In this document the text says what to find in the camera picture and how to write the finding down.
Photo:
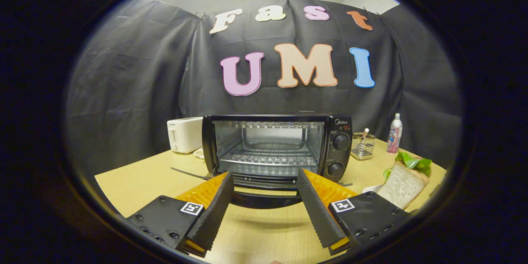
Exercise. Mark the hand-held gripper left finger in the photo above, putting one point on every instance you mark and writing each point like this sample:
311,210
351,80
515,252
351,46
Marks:
214,214

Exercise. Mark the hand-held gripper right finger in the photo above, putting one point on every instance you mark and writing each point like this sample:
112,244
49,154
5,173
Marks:
315,210

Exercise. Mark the black toaster oven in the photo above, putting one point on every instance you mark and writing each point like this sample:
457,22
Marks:
340,161

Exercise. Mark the sandwich with green lettuce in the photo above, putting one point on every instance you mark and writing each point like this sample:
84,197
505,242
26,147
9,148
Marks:
402,185

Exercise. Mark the white pop-up toaster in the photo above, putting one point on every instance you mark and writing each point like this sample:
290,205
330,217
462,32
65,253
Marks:
185,134

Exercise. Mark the white plastic dish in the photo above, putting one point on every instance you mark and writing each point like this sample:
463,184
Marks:
370,189

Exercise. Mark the small white plate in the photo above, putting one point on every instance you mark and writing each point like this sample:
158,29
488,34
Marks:
199,153

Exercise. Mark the silver bottle with pink label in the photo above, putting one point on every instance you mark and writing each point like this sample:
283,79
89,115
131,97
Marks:
394,134

